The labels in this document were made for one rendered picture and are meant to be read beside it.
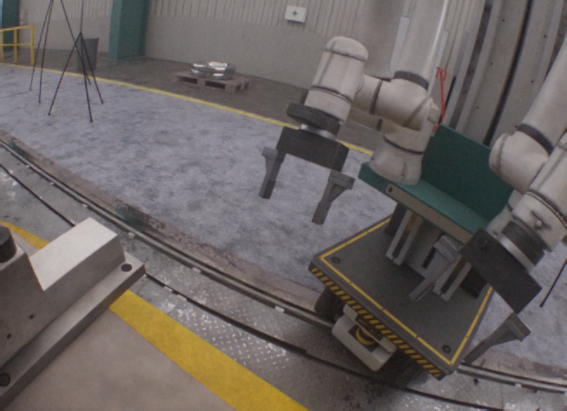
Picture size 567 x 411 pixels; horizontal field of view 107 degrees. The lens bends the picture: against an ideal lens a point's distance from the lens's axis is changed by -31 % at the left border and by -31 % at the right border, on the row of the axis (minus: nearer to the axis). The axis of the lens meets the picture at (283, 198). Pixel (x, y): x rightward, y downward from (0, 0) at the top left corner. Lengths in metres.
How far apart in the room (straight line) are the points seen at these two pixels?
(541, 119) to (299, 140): 0.47
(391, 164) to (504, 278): 0.64
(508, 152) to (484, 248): 0.23
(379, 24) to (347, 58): 0.36
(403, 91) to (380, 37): 0.29
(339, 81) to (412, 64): 0.20
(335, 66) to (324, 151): 0.16
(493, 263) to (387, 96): 0.41
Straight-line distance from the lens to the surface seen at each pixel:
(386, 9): 0.93
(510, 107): 1.11
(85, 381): 0.89
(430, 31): 0.74
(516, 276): 0.45
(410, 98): 0.68
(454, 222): 0.95
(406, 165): 1.00
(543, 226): 0.44
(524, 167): 0.60
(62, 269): 0.93
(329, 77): 0.57
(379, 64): 0.95
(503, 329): 0.47
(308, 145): 0.56
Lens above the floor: 1.08
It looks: 31 degrees down
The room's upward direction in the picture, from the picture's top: 13 degrees clockwise
